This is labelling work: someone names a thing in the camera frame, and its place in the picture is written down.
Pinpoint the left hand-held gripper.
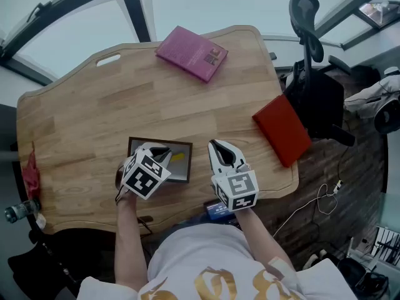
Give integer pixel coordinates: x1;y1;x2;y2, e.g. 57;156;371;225
120;142;174;201

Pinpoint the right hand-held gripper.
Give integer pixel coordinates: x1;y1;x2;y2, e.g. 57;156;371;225
207;139;260;213

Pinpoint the dark framed tray container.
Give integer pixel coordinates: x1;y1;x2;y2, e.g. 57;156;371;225
127;136;193;184

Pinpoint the person's right forearm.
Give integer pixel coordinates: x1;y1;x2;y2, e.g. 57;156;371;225
233;205;296;273

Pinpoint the person's left forearm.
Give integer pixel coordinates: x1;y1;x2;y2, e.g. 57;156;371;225
113;193;149;292

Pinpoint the person's left hand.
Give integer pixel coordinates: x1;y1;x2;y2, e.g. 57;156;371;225
114;164;129;204

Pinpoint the device with blue screen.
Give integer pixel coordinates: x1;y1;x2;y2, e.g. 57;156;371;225
202;199;236;221

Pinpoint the red book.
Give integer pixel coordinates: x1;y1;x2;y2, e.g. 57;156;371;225
251;94;313;168

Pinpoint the white shirt with gold print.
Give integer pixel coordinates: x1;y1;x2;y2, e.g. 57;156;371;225
76;222;358;300

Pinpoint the magenta book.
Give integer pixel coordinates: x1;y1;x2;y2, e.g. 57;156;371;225
154;25;229;84

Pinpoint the black office chair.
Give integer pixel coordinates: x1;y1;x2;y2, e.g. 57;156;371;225
279;0;356;147

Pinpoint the red crumpled cloth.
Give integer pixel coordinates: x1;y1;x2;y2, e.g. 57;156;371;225
21;150;42;200

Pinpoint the pair of light shoes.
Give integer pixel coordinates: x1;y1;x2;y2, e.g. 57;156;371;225
301;249;328;271

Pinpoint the clear water bottle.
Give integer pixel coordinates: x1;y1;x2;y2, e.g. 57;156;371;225
4;198;42;224

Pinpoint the grey white jacket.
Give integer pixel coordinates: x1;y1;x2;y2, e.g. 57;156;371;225
343;73;400;120

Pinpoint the black bag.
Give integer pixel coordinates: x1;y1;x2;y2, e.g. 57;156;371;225
337;257;390;300

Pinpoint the white cable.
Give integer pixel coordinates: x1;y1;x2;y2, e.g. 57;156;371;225
272;179;343;238

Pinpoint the white wire rack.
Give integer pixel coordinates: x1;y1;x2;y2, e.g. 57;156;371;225
370;225;400;265

